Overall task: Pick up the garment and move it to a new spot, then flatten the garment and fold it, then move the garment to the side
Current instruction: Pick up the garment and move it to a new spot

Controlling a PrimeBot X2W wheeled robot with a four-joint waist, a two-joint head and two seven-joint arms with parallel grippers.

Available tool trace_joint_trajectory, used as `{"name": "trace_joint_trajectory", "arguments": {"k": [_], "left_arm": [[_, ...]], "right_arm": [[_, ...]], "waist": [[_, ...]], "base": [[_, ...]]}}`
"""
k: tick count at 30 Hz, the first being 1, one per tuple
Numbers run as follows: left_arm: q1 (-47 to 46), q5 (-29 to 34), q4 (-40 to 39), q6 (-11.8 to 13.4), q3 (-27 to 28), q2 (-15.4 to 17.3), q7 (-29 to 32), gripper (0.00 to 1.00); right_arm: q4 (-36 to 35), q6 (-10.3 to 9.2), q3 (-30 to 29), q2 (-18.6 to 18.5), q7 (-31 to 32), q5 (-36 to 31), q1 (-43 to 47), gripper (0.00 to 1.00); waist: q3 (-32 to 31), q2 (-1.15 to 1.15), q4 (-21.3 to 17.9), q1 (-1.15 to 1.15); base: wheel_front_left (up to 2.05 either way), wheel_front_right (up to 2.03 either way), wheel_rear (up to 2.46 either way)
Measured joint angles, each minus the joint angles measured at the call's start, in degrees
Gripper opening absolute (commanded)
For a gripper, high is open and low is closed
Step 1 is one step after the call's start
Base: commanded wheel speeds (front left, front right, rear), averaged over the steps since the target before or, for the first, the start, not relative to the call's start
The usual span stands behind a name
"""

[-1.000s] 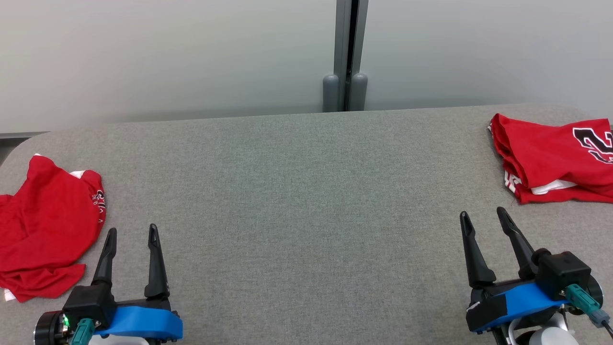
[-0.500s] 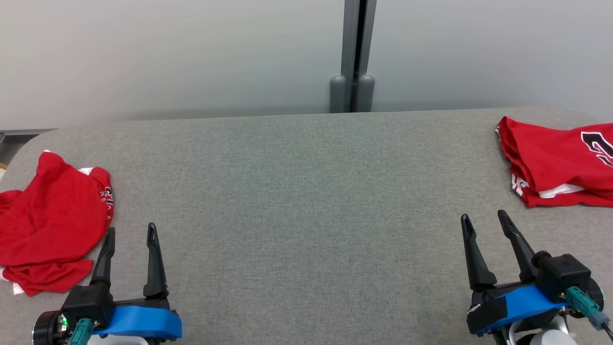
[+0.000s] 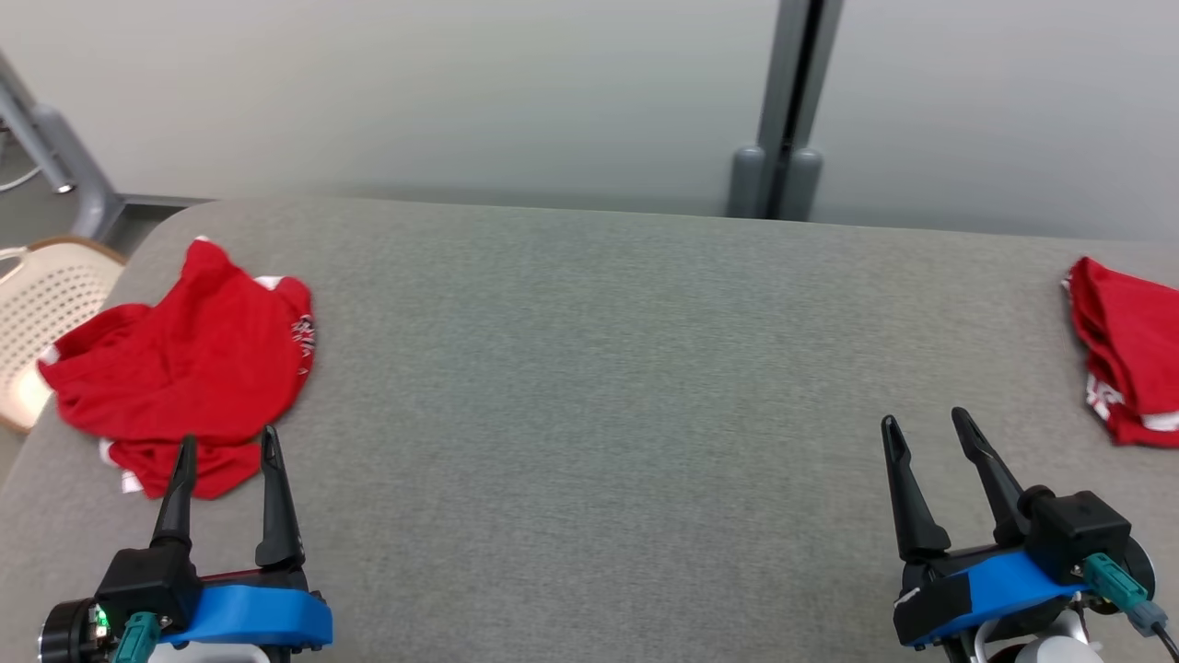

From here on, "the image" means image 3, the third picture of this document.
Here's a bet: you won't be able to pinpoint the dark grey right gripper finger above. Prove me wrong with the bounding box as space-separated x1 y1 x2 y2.
950 406 1033 546
879 413 952 562

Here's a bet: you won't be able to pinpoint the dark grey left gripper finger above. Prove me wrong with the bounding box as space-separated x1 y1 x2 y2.
151 434 199 552
254 425 307 569

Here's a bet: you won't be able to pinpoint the red garment with printed lettering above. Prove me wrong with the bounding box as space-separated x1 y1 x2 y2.
37 236 316 501

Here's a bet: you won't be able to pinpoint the red t-shirt white sleeves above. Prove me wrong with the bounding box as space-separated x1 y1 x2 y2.
1062 256 1179 449

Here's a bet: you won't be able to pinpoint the beige perforated laundry basket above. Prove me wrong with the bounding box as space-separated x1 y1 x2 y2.
0 236 128 436

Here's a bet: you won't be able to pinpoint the grey metal frame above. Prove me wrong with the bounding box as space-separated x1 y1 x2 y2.
0 51 215 242

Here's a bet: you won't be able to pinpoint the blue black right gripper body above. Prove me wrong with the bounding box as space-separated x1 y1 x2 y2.
893 539 1158 663

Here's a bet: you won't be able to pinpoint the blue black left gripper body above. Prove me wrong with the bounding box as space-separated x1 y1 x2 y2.
39 566 334 663

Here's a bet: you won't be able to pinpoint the black left camera cable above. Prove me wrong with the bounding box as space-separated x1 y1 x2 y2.
111 611 163 663

